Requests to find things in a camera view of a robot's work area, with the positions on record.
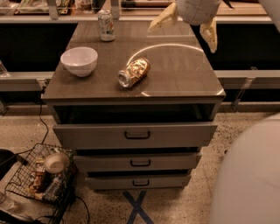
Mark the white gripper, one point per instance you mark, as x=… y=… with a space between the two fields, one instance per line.
x=198 y=10

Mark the orange soda can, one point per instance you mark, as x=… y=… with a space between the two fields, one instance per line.
x=133 y=72

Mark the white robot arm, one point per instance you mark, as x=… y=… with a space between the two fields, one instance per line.
x=247 y=188

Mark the white soda can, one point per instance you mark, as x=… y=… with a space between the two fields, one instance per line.
x=105 y=21

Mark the grey drawer cabinet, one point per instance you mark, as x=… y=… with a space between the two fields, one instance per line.
x=181 y=87

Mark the top drawer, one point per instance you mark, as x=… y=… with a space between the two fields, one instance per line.
x=134 y=135

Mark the drawer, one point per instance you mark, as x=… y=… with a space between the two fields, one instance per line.
x=134 y=135
x=138 y=162
x=138 y=182

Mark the white bowl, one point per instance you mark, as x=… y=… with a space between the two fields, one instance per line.
x=80 y=61

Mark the middle drawer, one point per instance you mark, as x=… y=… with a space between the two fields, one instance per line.
x=138 y=162

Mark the bottom drawer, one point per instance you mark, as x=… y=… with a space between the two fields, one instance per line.
x=138 y=182

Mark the beige cup in basket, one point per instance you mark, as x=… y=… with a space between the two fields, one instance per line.
x=56 y=163

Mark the plastic water bottle in basket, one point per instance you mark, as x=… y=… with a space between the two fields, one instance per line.
x=52 y=190

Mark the snack bag in basket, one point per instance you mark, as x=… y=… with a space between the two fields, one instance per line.
x=38 y=185

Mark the black wire basket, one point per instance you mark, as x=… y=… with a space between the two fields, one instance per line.
x=46 y=175

